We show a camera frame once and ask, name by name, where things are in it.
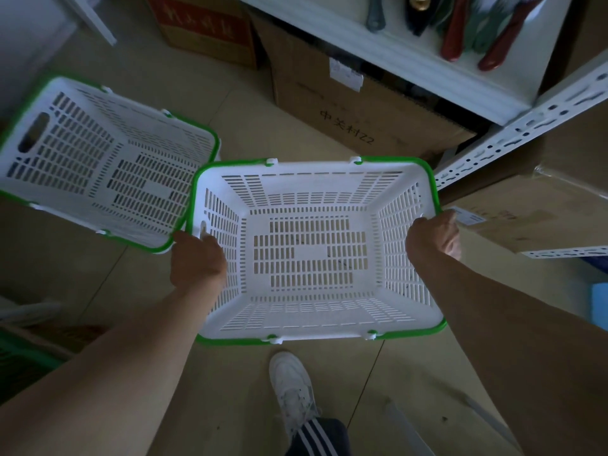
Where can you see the brown cardboard box with tape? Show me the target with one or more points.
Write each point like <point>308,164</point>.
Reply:
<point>546,204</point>

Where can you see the person's left forearm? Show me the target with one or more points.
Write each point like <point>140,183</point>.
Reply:
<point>118,370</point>

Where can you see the blue box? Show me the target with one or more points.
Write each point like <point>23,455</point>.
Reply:
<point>599,294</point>

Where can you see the white paper label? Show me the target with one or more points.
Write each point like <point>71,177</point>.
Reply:
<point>346,74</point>

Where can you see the person's right fingers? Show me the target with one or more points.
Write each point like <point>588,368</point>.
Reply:
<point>439,220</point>

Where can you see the green plastic crate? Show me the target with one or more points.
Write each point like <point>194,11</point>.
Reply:
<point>21,363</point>

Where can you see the black brush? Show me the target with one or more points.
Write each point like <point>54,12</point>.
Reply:
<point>419,16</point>

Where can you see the cardboard box with red print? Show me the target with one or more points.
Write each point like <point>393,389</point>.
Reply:
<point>204,28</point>

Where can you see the person's right hand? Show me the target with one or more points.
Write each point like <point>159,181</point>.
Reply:
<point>432,237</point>

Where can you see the small white label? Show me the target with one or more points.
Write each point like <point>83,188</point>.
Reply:
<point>468,216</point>

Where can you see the white basket with green rim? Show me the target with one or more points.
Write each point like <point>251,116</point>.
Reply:
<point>95,156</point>
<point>308,251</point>

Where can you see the person's right forearm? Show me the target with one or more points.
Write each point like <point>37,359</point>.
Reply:
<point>517,346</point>

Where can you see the person's left fingers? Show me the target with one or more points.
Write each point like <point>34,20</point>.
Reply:
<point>194,239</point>

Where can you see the large brown cardboard box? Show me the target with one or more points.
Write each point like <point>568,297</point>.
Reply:
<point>342,104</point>

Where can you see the black trouser leg white stripes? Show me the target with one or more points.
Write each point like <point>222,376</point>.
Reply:
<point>318,439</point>

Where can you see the white board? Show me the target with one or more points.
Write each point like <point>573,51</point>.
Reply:
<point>92,16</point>

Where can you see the white metal shelf rack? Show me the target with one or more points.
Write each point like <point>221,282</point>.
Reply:
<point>427,66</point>

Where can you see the person's left hand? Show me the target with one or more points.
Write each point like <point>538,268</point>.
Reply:
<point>197,268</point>

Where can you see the white sneaker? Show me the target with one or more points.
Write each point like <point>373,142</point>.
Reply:
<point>292,389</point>

